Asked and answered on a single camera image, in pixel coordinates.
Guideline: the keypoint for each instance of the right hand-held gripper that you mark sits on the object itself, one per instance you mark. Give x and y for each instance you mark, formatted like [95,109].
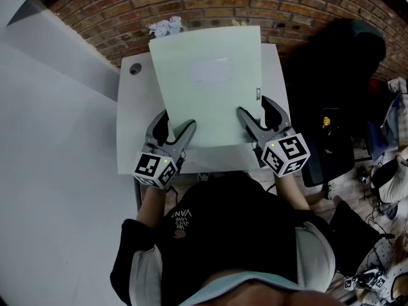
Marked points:
[287,155]

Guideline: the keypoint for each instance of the person's left forearm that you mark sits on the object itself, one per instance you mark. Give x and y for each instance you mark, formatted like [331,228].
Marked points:
[152,202]

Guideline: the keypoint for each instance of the black office chair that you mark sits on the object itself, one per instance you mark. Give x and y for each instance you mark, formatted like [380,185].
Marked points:
[334,75]

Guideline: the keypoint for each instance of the white and black bag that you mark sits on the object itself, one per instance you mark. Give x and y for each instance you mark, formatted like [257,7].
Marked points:
[390,183]

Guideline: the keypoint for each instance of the spare hand-held gripper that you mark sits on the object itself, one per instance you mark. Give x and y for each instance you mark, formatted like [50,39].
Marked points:
[369,280]

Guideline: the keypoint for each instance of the blue bag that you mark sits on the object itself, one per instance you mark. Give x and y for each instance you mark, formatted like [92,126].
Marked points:
[382,132]

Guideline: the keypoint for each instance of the person's black t-shirt torso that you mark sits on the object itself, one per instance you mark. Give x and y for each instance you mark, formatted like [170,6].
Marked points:
[232,228]

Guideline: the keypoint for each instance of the pale green folder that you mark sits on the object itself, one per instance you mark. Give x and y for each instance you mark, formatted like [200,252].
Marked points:
[204,107]

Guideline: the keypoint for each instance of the grey desk leg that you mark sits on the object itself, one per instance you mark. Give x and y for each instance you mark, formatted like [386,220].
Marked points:
[138,196]

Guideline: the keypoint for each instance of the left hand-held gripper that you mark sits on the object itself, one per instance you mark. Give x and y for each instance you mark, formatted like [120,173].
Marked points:
[156,167]

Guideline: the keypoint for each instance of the person's right forearm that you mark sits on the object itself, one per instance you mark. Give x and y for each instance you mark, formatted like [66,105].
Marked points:
[291,193]

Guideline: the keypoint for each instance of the black bag with yellow print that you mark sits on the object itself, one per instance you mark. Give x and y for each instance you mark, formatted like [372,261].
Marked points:
[328,151]

